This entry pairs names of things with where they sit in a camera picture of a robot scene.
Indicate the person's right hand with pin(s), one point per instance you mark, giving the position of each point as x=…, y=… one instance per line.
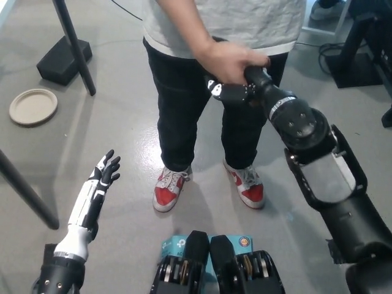
x=226, y=61

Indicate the black tape floor patch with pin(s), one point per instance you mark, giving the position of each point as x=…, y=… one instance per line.
x=49, y=249
x=333, y=252

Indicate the teal router box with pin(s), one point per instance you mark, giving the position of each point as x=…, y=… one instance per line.
x=174, y=246

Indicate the person's left red white sneaker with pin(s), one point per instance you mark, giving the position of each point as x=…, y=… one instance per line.
x=249, y=190

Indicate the person's right red white sneaker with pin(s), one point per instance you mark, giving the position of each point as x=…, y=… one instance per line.
x=167, y=196

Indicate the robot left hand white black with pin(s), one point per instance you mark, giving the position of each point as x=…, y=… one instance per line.
x=81, y=205

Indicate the robot left leg black block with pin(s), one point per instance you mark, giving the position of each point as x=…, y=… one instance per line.
x=180, y=275

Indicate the robot right leg black block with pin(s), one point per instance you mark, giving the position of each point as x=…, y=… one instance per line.
x=245, y=275

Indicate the robot leg black block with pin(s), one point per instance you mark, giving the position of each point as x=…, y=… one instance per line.
x=180, y=275
x=245, y=275

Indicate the black machine foot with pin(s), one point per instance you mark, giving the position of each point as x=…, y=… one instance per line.
x=387, y=118

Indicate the black machine frame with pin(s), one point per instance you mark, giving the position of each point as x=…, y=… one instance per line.
x=384, y=61

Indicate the beige paper plate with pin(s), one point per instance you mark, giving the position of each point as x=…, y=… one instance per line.
x=33, y=107

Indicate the black stand with base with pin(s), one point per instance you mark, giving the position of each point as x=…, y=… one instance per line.
x=352, y=70

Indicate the thick black table leg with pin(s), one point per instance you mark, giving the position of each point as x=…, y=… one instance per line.
x=27, y=193

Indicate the person's red white sneaker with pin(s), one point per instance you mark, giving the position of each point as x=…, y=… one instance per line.
x=167, y=196
x=249, y=190

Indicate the bystander dark trouser leg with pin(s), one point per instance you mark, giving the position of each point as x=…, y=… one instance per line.
x=330, y=3

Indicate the robot right hand black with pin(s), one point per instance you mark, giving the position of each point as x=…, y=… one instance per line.
x=260, y=88

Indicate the black slanted pole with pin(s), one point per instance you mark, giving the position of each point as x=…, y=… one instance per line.
x=76, y=49

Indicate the grey t-shirt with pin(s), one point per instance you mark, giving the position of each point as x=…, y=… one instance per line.
x=260, y=21

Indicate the grey bystander sneaker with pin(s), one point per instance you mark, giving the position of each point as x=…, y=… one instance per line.
x=324, y=12

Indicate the white metal frame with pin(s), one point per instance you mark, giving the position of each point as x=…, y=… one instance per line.
x=318, y=30

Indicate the black trousers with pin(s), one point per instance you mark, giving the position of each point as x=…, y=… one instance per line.
x=183, y=107

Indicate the black foam block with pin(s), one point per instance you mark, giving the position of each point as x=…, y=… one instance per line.
x=58, y=64

